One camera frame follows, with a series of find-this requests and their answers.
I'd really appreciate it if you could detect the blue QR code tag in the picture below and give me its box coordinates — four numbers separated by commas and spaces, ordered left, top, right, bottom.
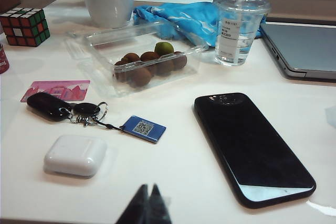
120, 115, 167, 144

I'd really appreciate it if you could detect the metal key ring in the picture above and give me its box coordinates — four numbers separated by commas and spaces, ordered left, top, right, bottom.
68, 101, 109, 127

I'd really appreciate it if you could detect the red drink can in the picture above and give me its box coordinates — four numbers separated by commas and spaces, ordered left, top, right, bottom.
0, 42, 7, 75

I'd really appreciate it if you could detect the green round fruit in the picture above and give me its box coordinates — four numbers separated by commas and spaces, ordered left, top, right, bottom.
154, 41, 175, 56

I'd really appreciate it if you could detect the blue patterned cloth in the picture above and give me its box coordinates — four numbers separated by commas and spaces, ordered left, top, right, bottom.
132, 1, 263, 48

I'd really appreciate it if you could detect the black car key fob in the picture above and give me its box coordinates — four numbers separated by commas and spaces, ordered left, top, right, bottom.
26, 92, 73, 122

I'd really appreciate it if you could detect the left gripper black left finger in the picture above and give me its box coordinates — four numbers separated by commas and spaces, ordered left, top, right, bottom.
115, 183, 149, 224

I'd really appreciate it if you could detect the round black key tag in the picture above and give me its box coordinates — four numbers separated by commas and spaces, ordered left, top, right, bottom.
72, 102, 97, 116

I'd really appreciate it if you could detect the white earbuds case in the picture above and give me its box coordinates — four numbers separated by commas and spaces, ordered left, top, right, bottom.
44, 134, 108, 179

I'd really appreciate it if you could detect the silver laptop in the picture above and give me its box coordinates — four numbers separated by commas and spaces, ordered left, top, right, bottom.
258, 16, 336, 80

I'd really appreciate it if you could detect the clear plastic fruit box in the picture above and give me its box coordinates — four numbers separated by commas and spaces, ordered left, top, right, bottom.
65, 19, 209, 99

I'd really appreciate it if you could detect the pink plastic card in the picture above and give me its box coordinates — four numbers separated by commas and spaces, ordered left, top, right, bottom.
20, 80, 91, 103

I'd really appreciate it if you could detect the clear plastic lidded cup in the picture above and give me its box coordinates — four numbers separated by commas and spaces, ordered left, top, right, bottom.
213, 0, 271, 67

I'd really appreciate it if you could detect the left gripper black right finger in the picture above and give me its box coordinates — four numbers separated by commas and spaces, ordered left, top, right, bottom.
147, 183, 173, 224

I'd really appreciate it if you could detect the black smartphone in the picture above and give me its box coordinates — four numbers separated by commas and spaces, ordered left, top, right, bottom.
194, 92, 317, 202

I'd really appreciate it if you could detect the Rubik's cube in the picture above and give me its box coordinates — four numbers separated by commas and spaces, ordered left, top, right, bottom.
0, 7, 51, 48

